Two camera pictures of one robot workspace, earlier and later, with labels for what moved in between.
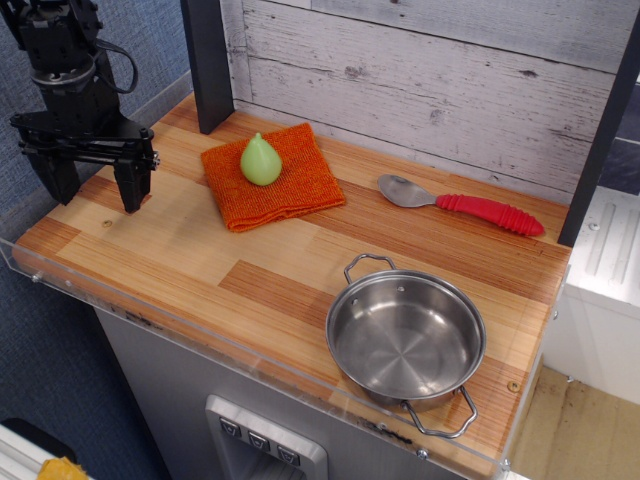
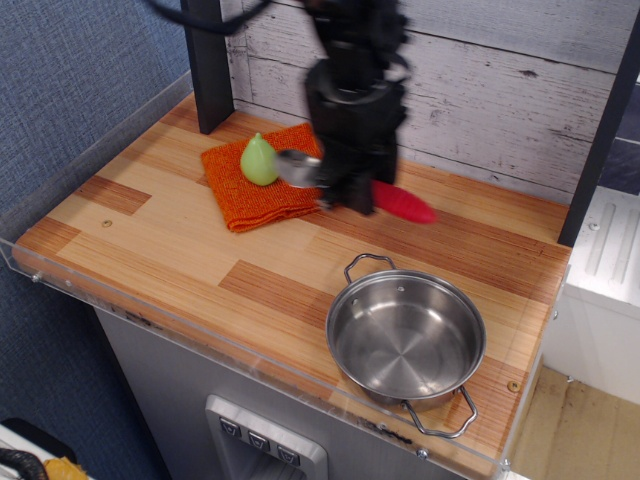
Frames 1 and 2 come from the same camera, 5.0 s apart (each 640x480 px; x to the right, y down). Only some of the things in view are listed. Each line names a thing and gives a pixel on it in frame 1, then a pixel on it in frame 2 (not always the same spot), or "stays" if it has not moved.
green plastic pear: [260, 164] stays
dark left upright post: [206, 39] stays
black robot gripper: [82, 121] to [354, 112]
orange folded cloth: [306, 180] stays
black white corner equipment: [24, 449] stays
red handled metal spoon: [403, 191] to [301, 169]
